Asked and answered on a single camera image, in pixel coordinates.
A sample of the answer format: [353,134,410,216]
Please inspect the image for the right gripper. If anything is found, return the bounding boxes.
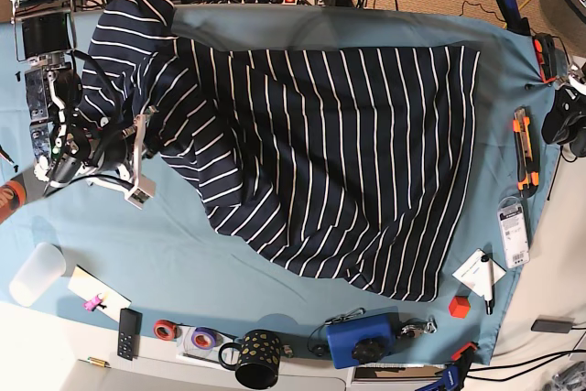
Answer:
[43,106,157,209]

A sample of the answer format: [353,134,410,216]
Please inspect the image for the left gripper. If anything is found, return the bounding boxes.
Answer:
[541,60,586,145]

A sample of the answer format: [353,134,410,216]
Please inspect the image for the navy white striped t-shirt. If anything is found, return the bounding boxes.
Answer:
[79,0,480,302]

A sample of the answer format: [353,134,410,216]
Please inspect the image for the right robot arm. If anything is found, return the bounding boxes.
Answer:
[11,0,156,208]

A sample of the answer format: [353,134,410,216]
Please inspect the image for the orange black utility knife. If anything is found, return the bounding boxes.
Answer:
[513,106,539,199]

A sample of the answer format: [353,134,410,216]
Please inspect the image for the orange black clamp right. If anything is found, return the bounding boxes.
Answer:
[533,33,558,84]

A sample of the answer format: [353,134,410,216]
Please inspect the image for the orange can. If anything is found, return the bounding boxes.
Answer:
[0,179,27,223]

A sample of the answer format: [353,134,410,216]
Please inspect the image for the clear plastic blister pack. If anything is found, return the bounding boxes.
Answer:
[497,196,530,269]

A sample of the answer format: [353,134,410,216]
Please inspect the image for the light blue tablecloth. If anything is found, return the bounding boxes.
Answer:
[1,5,554,364]

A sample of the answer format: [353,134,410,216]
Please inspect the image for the translucent plastic cup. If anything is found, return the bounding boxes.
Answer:
[8,242,66,307]

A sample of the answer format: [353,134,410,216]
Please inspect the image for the white cardboard sheet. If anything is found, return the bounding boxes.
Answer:
[68,266,131,322]

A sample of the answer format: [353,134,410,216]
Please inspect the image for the blue clamp top right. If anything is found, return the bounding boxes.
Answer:
[495,0,531,37]

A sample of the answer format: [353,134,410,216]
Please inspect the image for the black remote control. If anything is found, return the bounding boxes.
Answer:
[116,308,142,361]

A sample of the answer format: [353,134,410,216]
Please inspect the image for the white paper card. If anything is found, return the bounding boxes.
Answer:
[452,249,505,297]

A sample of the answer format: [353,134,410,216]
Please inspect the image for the red tape roll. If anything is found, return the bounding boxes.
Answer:
[153,320,178,342]

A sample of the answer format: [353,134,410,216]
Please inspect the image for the white marker pen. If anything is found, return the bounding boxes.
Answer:
[481,254,494,315]

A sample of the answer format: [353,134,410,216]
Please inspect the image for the purple tape roll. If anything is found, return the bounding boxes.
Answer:
[191,327,217,351]

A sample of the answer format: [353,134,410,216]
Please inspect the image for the red cube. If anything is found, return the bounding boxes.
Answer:
[448,296,471,319]

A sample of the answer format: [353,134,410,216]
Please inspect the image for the black mug gold dots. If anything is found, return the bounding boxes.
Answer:
[218,330,282,390]

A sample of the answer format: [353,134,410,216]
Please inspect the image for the metal carabiner keys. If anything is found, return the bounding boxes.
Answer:
[397,317,438,340]

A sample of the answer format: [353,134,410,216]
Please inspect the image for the blue orange clamp bottom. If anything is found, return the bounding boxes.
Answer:
[418,342,478,391]

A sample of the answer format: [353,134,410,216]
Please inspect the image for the blue box with black knob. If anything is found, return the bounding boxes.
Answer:
[326,314,396,369]

